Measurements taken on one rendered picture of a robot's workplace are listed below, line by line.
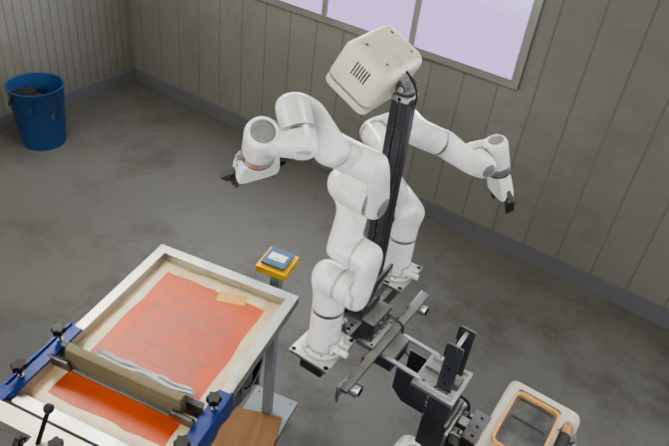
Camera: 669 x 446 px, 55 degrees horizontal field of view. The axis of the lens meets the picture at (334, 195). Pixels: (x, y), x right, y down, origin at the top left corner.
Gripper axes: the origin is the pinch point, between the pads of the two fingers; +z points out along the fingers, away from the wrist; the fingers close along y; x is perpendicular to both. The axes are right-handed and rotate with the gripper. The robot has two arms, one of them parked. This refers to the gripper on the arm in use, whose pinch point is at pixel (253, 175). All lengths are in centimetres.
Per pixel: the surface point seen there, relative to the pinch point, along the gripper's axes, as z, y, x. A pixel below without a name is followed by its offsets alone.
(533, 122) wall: 171, 195, 35
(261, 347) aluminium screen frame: 67, -5, -37
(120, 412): 59, -50, -41
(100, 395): 63, -55, -34
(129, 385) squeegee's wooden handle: 55, -46, -35
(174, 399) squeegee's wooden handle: 48, -34, -43
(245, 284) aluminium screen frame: 86, -2, -13
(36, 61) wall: 316, -75, 226
